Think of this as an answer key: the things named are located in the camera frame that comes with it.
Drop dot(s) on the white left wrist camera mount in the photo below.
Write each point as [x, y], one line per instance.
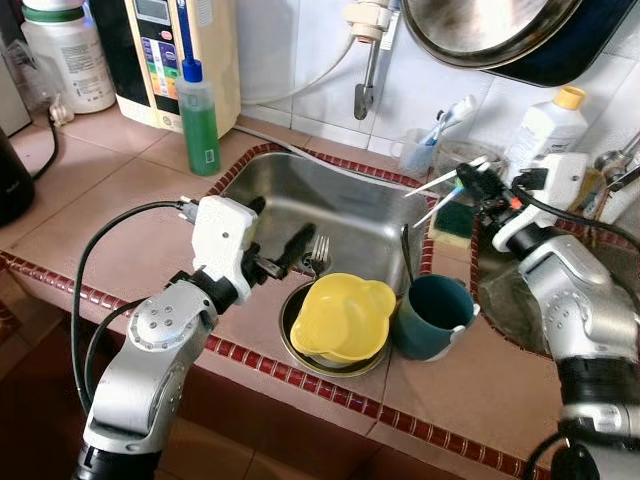
[222, 240]

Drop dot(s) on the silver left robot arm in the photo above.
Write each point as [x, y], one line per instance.
[150, 370]

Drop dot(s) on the white detergent bottle yellow cap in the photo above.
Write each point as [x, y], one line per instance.
[545, 130]

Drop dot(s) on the chrome wall tap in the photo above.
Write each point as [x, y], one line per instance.
[368, 90]

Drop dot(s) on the stainless steel sink basin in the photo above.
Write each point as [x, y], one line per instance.
[340, 200]
[500, 300]

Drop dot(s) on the chrome kitchen faucet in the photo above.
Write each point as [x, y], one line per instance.
[620, 175]

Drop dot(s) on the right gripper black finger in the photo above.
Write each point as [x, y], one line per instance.
[474, 169]
[475, 192]

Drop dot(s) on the beige water ionizer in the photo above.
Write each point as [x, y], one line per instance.
[215, 60]

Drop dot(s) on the green yellow dish sponge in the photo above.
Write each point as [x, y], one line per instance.
[450, 222]

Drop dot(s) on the green dish soap bottle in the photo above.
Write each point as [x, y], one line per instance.
[200, 130]

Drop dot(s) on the black electric kettle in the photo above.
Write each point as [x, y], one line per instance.
[12, 180]

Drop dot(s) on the clear round plastic container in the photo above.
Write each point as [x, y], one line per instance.
[455, 162]

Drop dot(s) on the teal mug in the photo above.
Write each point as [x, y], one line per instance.
[430, 320]

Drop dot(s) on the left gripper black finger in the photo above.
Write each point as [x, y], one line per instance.
[254, 206]
[300, 250]

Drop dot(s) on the white jar green lid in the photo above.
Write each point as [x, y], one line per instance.
[70, 60]

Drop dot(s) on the hanging steel wok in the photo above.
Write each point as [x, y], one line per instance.
[480, 30]

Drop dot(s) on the white toothbrush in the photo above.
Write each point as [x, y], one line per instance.
[440, 180]
[440, 207]

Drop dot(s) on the blue toothbrush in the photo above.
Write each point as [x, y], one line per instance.
[437, 130]

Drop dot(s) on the white power plug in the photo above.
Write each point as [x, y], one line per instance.
[62, 110]

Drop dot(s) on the yellow plastic bowl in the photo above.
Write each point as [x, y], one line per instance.
[340, 320]

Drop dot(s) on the steel spoon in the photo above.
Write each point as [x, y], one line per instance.
[407, 260]

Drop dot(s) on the steel fork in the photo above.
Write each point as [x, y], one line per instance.
[318, 255]

